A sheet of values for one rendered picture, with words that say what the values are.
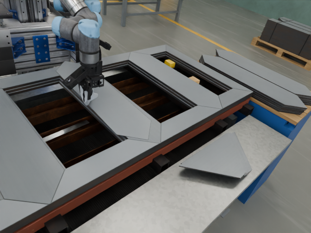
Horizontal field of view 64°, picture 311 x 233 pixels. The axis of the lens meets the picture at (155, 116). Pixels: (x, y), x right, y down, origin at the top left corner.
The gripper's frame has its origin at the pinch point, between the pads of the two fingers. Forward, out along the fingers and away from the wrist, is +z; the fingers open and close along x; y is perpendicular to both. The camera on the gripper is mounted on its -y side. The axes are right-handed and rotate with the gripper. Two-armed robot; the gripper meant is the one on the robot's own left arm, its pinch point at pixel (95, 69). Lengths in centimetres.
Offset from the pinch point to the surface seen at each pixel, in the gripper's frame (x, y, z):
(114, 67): -2.2, -14.2, 3.2
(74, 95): 13.0, 19.8, 3.0
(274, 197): 103, -98, 86
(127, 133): 51, 18, 1
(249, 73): 48, -88, 1
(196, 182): 80, 5, 11
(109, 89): 19.8, 4.8, 0.7
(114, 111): 35.7, 13.2, 0.6
